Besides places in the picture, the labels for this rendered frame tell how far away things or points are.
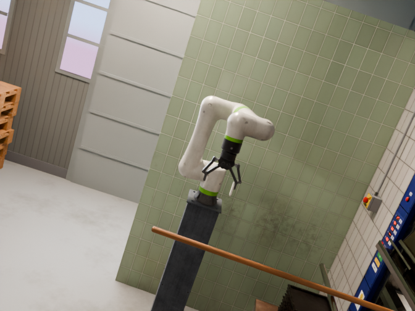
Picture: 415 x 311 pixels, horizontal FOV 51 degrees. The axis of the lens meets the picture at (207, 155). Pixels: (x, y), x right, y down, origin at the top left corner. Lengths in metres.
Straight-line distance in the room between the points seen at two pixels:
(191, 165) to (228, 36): 1.07
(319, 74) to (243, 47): 0.57
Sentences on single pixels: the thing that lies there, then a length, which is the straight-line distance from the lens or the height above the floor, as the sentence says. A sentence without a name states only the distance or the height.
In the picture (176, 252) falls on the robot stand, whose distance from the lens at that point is 2.79.
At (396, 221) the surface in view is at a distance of 2.75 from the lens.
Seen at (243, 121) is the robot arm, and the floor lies 1.84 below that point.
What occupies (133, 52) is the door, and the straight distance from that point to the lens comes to 4.93.
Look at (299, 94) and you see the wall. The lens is 3.21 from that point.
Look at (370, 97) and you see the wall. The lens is 3.30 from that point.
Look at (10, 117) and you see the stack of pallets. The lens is 5.19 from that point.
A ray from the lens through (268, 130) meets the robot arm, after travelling 2.08.
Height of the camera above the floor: 2.20
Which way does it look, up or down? 16 degrees down
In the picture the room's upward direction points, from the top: 19 degrees clockwise
